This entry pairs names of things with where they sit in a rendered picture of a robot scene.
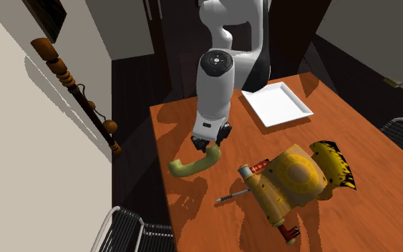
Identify small olive wall plate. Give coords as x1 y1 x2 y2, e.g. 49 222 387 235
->
382 77 403 89

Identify turned wooden pole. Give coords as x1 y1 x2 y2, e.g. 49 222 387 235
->
29 37 123 158

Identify white square plate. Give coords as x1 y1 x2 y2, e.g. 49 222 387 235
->
241 81 315 128

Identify red wrench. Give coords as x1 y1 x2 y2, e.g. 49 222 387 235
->
249 158 301 246

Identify dark wall picture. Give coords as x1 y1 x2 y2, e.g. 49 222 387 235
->
21 0 68 44

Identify orange-brown wooden table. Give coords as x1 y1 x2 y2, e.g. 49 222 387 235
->
148 72 403 252

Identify green curved telephone handset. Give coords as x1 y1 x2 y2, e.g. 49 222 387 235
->
167 144 222 178

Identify yellow toy with round dial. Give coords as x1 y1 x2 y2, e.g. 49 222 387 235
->
237 140 358 228

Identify grey and black pen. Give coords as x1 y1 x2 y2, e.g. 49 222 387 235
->
215 188 251 203

